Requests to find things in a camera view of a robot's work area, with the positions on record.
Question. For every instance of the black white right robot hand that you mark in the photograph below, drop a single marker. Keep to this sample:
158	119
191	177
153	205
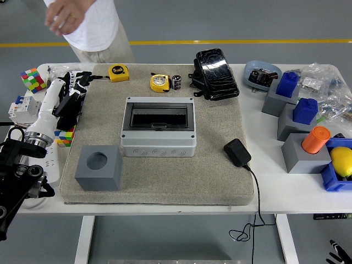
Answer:
339	253

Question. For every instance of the person's right hand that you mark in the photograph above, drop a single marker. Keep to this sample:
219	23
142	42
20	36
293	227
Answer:
66	16

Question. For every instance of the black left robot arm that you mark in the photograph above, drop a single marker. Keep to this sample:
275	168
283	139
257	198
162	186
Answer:
16	176

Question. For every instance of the white table leg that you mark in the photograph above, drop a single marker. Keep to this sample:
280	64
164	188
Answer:
83	239
287	239

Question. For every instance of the smoked transparent box lid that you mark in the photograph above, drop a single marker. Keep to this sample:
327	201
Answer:
158	116

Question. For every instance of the black power adapter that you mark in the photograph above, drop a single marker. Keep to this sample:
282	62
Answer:
237	152

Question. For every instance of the large colourful puzzle cube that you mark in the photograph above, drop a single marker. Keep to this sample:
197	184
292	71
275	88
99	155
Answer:
33	80

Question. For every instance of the grey block holder round hole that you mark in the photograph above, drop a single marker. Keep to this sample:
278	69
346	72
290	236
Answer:
96	178

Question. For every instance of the small colourful puzzle cube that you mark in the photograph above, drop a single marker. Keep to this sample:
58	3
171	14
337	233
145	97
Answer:
64	136

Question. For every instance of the black glossy pouch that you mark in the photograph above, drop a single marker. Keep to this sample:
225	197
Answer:
218	74

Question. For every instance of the light blue bowl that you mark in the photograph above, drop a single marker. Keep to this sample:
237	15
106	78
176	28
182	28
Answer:
251	66

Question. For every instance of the clear bag with dark parts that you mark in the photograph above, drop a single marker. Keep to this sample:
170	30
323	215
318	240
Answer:
61	68

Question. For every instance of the yellow tape measure chrome face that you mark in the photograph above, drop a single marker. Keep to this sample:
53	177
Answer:
159	82

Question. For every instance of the blue plastic bin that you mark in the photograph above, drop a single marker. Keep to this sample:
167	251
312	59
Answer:
331	181

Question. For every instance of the small black cylinder cell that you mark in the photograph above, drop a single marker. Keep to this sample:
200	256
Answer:
176	82

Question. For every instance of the clear bags of small parts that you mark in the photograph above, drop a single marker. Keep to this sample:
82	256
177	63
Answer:
330	90

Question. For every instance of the blue block battery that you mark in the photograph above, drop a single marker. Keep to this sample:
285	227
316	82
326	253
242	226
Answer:
287	85
304	110

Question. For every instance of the dark electronic parts pile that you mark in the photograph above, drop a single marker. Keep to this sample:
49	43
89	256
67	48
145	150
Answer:
262	77

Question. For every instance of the yellow lemon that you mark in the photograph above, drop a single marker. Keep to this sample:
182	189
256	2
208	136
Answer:
341	160

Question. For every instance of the grey plastic junction box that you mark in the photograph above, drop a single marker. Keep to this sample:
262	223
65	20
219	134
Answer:
159	143

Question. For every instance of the grey-brown fabric mat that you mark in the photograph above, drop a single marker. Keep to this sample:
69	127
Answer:
170	178

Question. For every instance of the black table control panel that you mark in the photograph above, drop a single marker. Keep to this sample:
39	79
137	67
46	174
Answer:
332	216

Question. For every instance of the black silver pen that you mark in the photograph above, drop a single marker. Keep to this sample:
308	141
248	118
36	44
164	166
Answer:
49	74

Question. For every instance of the person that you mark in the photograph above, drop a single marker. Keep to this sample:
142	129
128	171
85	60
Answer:
96	27

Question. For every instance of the black cloth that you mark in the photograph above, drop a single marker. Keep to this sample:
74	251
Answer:
68	119

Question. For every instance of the orange cylinder battery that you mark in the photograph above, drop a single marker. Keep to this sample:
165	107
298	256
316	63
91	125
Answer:
315	140

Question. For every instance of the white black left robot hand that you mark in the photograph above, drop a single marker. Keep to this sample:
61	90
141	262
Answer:
46	110

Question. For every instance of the white circuit breaker blue switch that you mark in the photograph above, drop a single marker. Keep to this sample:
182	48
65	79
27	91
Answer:
23	110

